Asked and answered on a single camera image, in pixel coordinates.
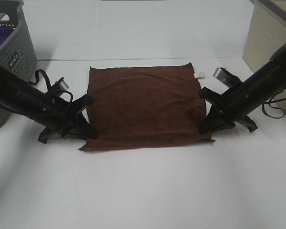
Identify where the brown towel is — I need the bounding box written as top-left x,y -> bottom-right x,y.
81,63 -> 212,151

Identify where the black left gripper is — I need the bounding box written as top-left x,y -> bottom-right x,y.
38,94 -> 98,144

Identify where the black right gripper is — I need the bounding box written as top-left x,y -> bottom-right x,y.
199,83 -> 257,134

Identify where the grey perforated basket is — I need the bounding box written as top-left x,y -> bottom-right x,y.
0,0 -> 37,126

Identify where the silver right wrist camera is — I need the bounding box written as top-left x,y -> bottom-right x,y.
213,67 -> 241,88

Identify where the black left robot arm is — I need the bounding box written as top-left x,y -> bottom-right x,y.
0,67 -> 98,144

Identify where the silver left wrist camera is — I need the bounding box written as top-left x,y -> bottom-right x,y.
53,77 -> 69,96

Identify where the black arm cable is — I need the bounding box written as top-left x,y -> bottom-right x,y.
28,69 -> 74,105
261,89 -> 286,119

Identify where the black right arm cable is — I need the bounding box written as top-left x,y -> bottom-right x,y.
261,89 -> 286,119

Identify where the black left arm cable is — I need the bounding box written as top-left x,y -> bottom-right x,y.
28,69 -> 74,105

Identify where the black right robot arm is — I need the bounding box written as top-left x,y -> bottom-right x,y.
199,44 -> 286,134

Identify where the beige storage bin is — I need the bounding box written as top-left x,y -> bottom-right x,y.
243,0 -> 286,105

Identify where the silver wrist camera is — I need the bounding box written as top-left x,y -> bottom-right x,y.
53,77 -> 69,96
213,67 -> 241,88

